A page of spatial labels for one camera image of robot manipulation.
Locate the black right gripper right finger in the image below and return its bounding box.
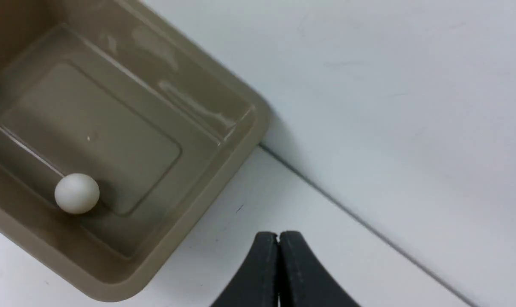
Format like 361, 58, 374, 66
279, 231, 359, 307

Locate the tan plastic bin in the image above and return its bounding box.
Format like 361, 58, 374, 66
0, 0, 271, 302

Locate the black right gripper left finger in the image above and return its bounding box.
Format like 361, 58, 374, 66
212, 232, 280, 307

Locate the white ping-pong ball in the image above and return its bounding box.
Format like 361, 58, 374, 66
54, 173, 100, 214

